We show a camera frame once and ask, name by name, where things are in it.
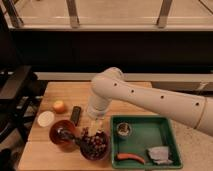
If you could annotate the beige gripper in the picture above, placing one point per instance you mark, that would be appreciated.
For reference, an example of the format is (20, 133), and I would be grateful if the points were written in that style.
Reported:
(96, 126)

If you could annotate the black dish brush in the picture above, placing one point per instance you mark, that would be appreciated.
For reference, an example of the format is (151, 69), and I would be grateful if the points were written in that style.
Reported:
(65, 134)

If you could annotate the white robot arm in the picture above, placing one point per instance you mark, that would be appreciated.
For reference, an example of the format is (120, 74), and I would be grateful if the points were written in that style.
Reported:
(191, 110)

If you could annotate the green plastic tray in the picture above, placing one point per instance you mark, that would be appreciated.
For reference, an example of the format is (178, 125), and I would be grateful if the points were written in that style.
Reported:
(148, 131)

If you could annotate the dark bowl with grapes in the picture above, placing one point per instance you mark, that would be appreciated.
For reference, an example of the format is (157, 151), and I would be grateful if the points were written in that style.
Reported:
(99, 143)

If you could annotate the black remote control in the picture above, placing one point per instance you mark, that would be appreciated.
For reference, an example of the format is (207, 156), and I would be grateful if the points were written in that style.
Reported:
(75, 115)

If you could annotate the small metal cup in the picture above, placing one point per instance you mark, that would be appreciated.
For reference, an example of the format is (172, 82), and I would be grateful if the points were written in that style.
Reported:
(123, 130)

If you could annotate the orange-brown empty bowl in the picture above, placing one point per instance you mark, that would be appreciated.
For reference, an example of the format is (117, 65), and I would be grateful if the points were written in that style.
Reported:
(66, 124)

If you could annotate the orange carrot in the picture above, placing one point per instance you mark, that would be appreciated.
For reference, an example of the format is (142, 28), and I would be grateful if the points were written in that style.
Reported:
(125, 156)

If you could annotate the orange fruit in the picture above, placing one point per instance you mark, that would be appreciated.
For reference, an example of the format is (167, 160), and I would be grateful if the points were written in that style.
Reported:
(59, 106)

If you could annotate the white round lid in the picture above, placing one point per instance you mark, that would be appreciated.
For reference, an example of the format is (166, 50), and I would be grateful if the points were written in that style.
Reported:
(45, 118)

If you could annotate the grey crumpled cloth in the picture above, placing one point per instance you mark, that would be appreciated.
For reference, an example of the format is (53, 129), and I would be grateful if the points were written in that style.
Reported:
(160, 155)

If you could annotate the black chair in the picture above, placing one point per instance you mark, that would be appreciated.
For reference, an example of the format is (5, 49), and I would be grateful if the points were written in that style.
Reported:
(17, 90)

